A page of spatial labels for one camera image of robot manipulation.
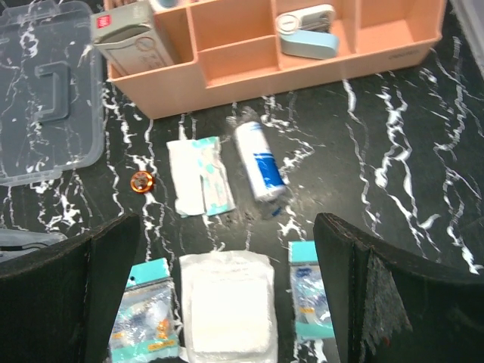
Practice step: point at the blue white stapler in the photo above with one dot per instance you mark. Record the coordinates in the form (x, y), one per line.
(306, 32)

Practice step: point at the teal tape packet left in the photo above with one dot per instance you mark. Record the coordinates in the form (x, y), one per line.
(144, 328)

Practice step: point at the clear plastic box lid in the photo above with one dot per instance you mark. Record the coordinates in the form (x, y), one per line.
(51, 90)

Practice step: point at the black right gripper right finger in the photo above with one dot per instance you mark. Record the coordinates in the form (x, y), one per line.
(389, 305)

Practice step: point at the clear plastic medicine box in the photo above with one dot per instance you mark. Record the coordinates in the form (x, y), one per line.
(16, 243)

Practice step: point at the teal tape packet right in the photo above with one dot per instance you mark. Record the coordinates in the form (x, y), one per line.
(312, 314)

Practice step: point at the small orange round tin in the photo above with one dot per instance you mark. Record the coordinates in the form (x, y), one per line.
(142, 182)

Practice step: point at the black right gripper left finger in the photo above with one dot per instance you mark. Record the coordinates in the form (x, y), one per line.
(59, 303)

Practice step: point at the white gauze pad packet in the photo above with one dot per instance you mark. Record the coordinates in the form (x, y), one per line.
(228, 307)

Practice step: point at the teal tape packet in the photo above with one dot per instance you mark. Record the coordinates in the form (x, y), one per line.
(144, 328)
(312, 314)

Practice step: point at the peach plastic desk organizer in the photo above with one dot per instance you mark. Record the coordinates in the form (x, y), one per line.
(231, 51)

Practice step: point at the white teal dressing packet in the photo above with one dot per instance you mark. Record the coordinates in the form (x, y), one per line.
(199, 177)

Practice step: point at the white blue bandage roll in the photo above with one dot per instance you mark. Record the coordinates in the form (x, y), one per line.
(270, 192)

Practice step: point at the grey staples box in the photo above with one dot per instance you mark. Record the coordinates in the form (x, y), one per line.
(130, 40)

